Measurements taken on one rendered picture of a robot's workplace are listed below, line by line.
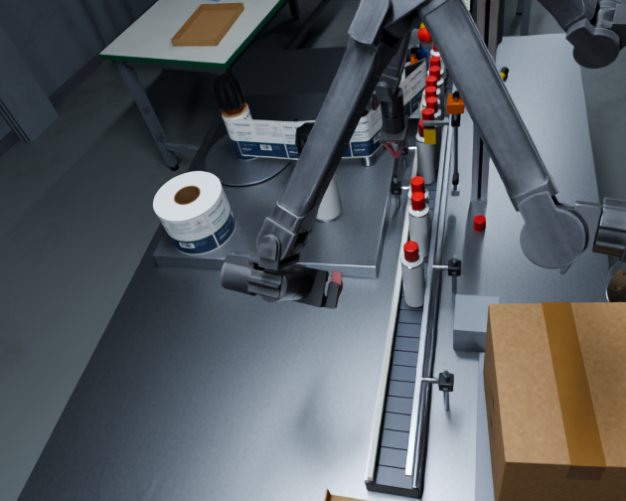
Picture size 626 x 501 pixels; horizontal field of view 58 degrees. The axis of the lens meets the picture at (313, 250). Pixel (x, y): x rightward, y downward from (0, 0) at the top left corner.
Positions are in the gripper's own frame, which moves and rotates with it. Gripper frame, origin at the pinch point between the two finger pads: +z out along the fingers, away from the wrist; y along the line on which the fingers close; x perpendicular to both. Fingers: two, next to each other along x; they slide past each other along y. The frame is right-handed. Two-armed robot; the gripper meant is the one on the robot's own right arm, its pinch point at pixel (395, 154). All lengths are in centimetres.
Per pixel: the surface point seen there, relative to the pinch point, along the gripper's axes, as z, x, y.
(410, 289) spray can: 8.7, 7.7, 38.0
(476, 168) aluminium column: 8.0, 20.9, -4.1
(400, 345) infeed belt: 16, 6, 49
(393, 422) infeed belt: 16, 7, 68
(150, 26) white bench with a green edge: 25, -145, -130
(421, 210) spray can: -0.7, 8.9, 21.1
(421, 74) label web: 1.0, 2.8, -39.7
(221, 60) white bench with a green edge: 25, -92, -94
